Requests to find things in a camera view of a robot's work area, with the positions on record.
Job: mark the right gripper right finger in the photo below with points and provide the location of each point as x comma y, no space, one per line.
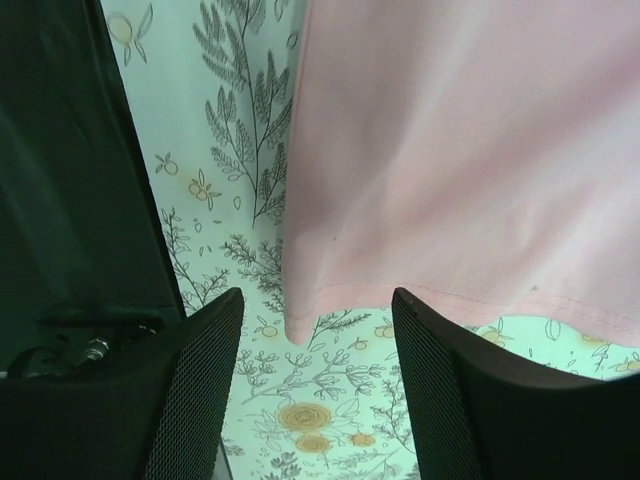
479,412

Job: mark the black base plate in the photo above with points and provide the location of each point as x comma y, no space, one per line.
79,224

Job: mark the pink t shirt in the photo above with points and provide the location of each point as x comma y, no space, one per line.
483,155

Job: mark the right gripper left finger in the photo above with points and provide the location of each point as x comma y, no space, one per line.
121,395

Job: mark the floral table mat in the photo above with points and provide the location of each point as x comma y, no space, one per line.
211,86

